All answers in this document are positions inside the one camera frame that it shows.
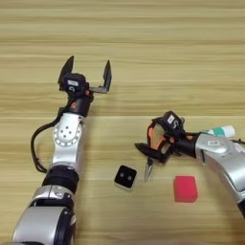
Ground red foam cube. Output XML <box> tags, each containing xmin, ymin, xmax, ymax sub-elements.
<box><xmin>172</xmin><ymin>175</ymin><xmax>199</xmax><ymax>204</ymax></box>

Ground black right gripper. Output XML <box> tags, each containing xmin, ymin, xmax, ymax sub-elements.
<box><xmin>134</xmin><ymin>116</ymin><xmax>199</xmax><ymax>165</ymax></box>

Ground orange black needle-nose pliers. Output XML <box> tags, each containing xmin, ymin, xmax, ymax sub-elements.
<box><xmin>144</xmin><ymin>119</ymin><xmax>173</xmax><ymax>184</ymax></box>

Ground right gripper small labelled box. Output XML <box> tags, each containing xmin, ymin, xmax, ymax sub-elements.
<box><xmin>158</xmin><ymin>110</ymin><xmax>185</xmax><ymax>131</ymax></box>

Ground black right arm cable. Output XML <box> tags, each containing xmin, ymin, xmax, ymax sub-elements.
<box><xmin>230</xmin><ymin>137</ymin><xmax>245</xmax><ymax>146</ymax></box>

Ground gripper small labelled box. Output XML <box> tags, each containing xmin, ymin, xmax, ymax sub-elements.
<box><xmin>61</xmin><ymin>72</ymin><xmax>87</xmax><ymax>94</ymax></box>
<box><xmin>158</xmin><ymin>110</ymin><xmax>185</xmax><ymax>131</ymax></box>

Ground green white glue stick tube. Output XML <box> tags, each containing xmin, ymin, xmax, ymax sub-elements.
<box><xmin>203</xmin><ymin>124</ymin><xmax>236</xmax><ymax>139</ymax></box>

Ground black square two-hole block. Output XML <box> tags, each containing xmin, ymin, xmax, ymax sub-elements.
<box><xmin>114</xmin><ymin>165</ymin><xmax>138</xmax><ymax>191</ymax></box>

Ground left gripper small labelled box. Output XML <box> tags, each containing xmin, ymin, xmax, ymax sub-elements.
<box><xmin>61</xmin><ymin>72</ymin><xmax>87</xmax><ymax>94</ymax></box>

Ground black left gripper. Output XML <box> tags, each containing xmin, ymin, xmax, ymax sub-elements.
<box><xmin>56</xmin><ymin>55</ymin><xmax>113</xmax><ymax>118</ymax></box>

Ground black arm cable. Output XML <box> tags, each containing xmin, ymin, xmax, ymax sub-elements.
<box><xmin>230</xmin><ymin>137</ymin><xmax>245</xmax><ymax>146</ymax></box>
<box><xmin>30</xmin><ymin>115</ymin><xmax>66</xmax><ymax>174</ymax></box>

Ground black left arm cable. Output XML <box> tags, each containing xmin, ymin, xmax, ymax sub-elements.
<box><xmin>30</xmin><ymin>115</ymin><xmax>66</xmax><ymax>174</ymax></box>

